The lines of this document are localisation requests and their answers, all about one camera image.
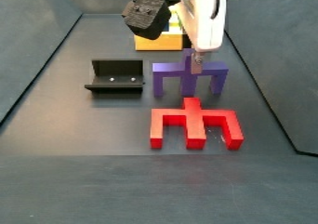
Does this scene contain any purple fork-shaped block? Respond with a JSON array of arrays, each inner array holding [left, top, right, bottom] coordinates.
[[152, 48, 228, 97]]

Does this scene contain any black angle bracket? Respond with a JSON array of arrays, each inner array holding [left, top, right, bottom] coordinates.
[[84, 59, 144, 92]]

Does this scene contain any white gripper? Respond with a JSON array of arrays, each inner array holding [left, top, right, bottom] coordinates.
[[175, 0, 226, 74]]

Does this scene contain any red fork-shaped block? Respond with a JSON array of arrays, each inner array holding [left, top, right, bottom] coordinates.
[[150, 98, 243, 151]]

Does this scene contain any yellow wooden slotted board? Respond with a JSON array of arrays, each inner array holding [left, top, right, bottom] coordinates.
[[134, 11, 183, 51]]

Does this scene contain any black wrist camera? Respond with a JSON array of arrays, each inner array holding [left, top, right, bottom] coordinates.
[[122, 0, 180, 40]]

